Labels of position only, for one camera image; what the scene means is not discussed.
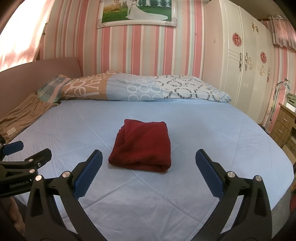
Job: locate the plaid green pink cloth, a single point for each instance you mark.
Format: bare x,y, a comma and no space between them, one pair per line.
51,91

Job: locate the metal desk lamp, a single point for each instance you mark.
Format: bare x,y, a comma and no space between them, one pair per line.
286,84

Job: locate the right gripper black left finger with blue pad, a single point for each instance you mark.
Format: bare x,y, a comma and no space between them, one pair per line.
43,219

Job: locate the wooden drawer cabinet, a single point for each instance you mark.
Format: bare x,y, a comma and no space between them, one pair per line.
283,131

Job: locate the person's left hand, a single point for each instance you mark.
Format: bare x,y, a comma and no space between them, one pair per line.
16,216

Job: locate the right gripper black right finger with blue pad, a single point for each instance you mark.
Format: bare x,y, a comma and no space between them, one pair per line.
253,220

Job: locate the pink window curtain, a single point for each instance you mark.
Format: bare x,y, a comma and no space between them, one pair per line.
283,32

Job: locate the white ornate wardrobe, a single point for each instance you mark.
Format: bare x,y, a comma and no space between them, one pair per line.
238,57

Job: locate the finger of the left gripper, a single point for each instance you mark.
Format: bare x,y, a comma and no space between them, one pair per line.
11,148
37,160

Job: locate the pink upholstered headboard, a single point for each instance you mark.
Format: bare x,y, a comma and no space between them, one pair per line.
20,81

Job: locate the patterned blue tan duvet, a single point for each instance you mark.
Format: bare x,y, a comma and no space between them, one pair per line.
129,87

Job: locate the dark red knitted garment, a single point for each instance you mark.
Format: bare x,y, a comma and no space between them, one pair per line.
142,146

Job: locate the framed wedding photo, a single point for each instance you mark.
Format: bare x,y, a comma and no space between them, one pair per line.
153,12

